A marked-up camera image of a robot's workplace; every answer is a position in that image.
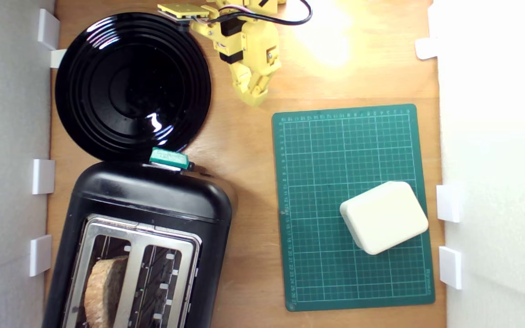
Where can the green toaster lever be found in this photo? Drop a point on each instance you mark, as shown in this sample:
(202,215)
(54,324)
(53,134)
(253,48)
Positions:
(169,158)

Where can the black two-slot toaster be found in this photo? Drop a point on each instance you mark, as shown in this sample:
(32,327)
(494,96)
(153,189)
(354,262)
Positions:
(153,196)

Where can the green cutting mat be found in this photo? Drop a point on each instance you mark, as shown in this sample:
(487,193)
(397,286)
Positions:
(326,182)

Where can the black round plate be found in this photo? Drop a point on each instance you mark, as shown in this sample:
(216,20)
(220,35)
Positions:
(126,86)

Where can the white rounded block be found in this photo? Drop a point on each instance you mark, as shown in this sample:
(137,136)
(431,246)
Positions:
(383,217)

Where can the brown bread slice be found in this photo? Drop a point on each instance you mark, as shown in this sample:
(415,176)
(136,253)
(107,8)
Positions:
(105,287)

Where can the yellow wrist camera mount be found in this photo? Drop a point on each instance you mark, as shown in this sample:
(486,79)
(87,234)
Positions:
(182,10)

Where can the white wall clip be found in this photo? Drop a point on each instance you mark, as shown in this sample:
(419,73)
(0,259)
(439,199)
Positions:
(447,203)
(47,28)
(57,58)
(40,255)
(43,176)
(425,48)
(450,268)

